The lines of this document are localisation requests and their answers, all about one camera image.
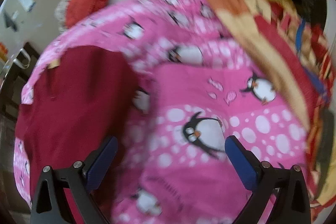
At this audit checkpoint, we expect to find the dark red sweater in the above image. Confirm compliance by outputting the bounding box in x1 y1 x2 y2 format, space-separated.
15 46 138 194

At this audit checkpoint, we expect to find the orange cartoon blanket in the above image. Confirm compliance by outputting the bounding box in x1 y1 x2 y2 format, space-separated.
207 0 335 217

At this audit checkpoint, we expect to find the left red heart cushion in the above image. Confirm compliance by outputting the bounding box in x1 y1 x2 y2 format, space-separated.
65 0 109 28

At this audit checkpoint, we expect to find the dark wooden side table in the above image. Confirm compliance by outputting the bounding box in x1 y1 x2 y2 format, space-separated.
1 42 40 122

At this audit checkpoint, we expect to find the white bag handle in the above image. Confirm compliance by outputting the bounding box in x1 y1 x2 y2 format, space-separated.
13 48 31 70

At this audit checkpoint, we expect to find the pink penguin blanket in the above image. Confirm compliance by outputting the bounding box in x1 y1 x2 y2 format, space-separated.
14 0 306 223

